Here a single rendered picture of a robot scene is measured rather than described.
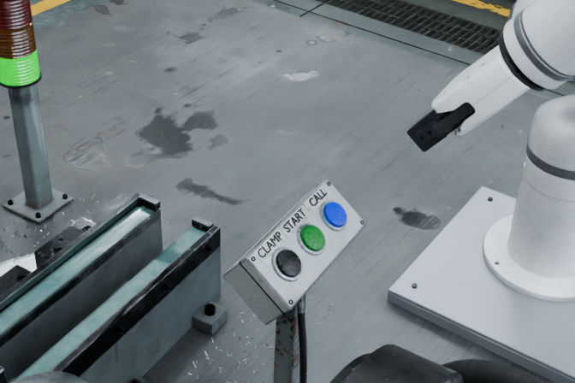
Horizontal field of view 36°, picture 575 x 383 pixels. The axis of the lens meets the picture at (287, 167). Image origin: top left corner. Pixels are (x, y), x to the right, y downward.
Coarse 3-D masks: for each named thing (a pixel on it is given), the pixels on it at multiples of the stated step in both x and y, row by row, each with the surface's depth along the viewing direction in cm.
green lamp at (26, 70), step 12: (0, 60) 124; (12, 60) 123; (24, 60) 124; (36, 60) 127; (0, 72) 125; (12, 72) 125; (24, 72) 125; (36, 72) 127; (12, 84) 126; (24, 84) 126
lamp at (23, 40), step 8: (32, 24) 124; (0, 32) 121; (8, 32) 121; (16, 32) 121; (24, 32) 122; (32, 32) 124; (0, 40) 122; (8, 40) 122; (16, 40) 122; (24, 40) 123; (32, 40) 124; (0, 48) 123; (8, 48) 122; (16, 48) 123; (24, 48) 123; (32, 48) 125; (0, 56) 123; (8, 56) 123; (16, 56) 123; (24, 56) 124
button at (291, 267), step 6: (282, 252) 90; (288, 252) 90; (276, 258) 90; (282, 258) 90; (288, 258) 90; (294, 258) 90; (276, 264) 89; (282, 264) 89; (288, 264) 90; (294, 264) 90; (300, 264) 91; (282, 270) 89; (288, 270) 89; (294, 270) 90; (300, 270) 90; (288, 276) 89; (294, 276) 90
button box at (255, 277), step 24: (312, 192) 98; (336, 192) 100; (288, 216) 94; (312, 216) 96; (264, 240) 90; (288, 240) 92; (336, 240) 96; (240, 264) 89; (264, 264) 89; (312, 264) 93; (240, 288) 91; (264, 288) 89; (288, 288) 89; (264, 312) 90
